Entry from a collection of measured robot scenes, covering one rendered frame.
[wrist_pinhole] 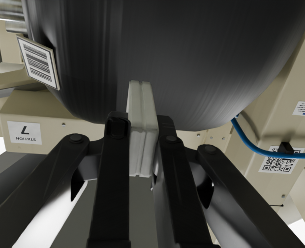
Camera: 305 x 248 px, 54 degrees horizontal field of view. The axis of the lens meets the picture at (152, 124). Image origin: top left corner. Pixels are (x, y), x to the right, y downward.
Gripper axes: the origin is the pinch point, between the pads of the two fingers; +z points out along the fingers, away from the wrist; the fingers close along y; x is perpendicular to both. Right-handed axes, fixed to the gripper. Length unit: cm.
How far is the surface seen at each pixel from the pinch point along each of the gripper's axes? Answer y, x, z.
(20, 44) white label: -11.3, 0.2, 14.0
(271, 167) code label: 32, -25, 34
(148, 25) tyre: 0.6, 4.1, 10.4
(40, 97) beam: -25, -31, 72
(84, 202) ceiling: -26, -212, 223
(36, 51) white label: -9.8, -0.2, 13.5
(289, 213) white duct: 72, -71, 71
